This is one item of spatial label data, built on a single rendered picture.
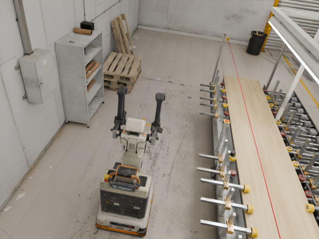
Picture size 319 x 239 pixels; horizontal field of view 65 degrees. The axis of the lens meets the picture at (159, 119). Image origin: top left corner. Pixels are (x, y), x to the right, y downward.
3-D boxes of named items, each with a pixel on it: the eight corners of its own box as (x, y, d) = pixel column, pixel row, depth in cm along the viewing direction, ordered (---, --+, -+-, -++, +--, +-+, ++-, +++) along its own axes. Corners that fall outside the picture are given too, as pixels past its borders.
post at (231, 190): (218, 217, 267) (230, 189, 238) (218, 215, 270) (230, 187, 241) (221, 218, 267) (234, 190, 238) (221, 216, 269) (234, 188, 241)
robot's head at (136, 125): (143, 133, 268) (145, 119, 269) (123, 130, 269) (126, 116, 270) (144, 134, 282) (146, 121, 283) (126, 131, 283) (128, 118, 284)
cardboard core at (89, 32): (72, 28, 410) (90, 31, 408) (74, 26, 416) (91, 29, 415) (73, 32, 415) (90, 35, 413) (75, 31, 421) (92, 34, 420)
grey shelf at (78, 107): (65, 124, 465) (54, 42, 373) (84, 99, 537) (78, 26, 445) (89, 127, 463) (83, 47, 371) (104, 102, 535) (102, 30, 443)
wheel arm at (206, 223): (200, 224, 229) (201, 222, 226) (200, 221, 231) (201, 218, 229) (254, 234, 226) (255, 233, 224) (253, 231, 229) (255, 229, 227)
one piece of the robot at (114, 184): (139, 194, 271) (138, 189, 251) (107, 188, 272) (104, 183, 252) (141, 184, 276) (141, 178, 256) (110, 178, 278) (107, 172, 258)
